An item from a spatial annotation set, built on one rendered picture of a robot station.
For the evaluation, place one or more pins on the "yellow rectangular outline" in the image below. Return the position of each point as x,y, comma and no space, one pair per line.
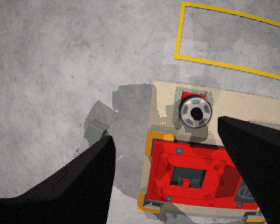
218,63

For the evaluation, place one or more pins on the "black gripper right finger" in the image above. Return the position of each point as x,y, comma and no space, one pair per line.
255,151

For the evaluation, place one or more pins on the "black wheel with grey hub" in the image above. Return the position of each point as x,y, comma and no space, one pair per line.
192,101

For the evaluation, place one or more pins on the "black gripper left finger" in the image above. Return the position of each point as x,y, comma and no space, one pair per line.
78,193

